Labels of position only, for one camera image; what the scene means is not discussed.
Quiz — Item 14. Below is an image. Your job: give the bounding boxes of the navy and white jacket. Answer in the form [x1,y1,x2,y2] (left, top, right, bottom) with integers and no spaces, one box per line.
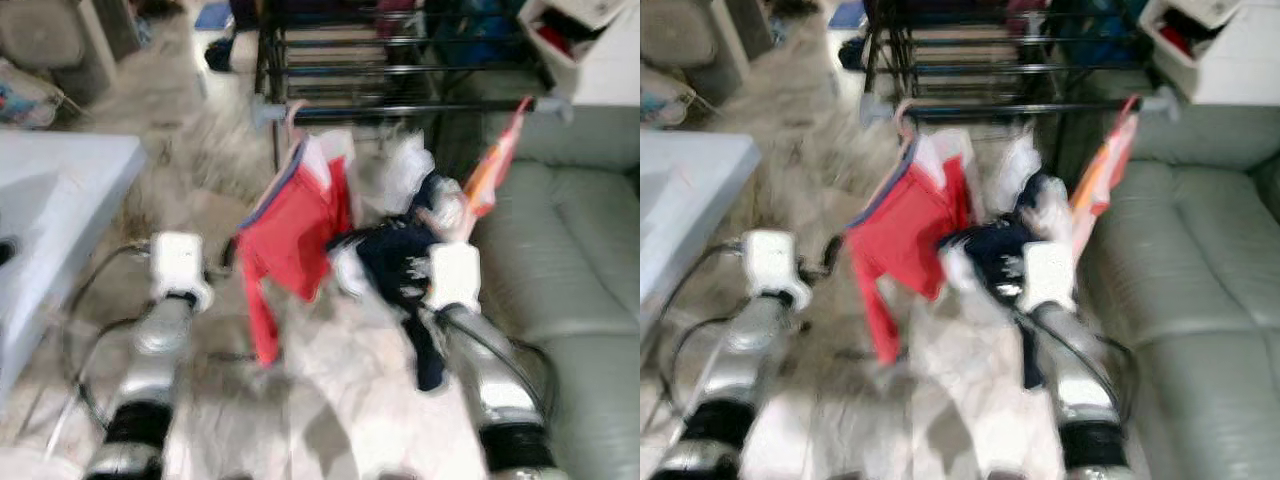
[940,135,1076,391]
[328,135,471,393]

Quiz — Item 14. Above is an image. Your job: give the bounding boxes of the red garment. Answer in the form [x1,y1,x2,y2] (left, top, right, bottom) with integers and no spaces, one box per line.
[237,130,356,369]
[843,130,976,366]

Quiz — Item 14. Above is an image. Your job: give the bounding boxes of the white folding table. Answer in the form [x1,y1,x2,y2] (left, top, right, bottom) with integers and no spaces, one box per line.
[640,130,766,331]
[0,130,151,411]

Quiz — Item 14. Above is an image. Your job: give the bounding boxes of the cartoon print kids chair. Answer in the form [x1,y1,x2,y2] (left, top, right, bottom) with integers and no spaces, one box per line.
[0,60,86,131]
[640,65,701,126]

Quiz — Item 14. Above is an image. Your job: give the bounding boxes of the grey leather sofa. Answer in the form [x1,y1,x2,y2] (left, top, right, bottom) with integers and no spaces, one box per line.
[1075,100,1280,480]
[470,105,641,480]

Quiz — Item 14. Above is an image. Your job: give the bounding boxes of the black metal shelf rack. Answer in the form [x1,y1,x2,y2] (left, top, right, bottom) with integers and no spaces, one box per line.
[865,0,1151,101]
[255,0,551,101]

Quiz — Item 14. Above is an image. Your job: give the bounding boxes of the dark grey speaker box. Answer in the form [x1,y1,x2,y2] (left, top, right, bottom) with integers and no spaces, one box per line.
[0,0,141,106]
[640,0,771,96]

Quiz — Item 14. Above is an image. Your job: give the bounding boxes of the orange white garment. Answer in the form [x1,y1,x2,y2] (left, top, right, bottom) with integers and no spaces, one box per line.
[1068,95,1141,226]
[460,97,533,221]

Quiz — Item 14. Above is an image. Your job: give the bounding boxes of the white storage box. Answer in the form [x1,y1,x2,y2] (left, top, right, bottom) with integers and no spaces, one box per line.
[1140,0,1280,106]
[520,0,641,106]

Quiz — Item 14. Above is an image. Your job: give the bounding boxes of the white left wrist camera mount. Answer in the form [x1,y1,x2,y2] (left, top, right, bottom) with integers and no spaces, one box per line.
[742,230,811,309]
[150,232,214,311]

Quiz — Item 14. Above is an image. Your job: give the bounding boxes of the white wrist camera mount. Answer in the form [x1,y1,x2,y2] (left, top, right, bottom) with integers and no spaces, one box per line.
[1020,240,1076,313]
[150,232,214,311]
[425,243,483,313]
[742,230,811,309]

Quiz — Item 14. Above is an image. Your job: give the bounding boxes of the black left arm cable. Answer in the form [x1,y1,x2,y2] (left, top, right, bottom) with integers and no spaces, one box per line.
[60,240,156,431]
[645,240,746,401]

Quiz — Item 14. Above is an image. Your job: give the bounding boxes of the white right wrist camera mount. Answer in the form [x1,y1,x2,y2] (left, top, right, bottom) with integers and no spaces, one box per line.
[425,243,483,313]
[1020,240,1076,313]

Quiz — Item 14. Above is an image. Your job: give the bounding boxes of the black clothes rail grey ends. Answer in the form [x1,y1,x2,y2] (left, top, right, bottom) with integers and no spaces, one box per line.
[860,90,1181,166]
[250,93,576,171]

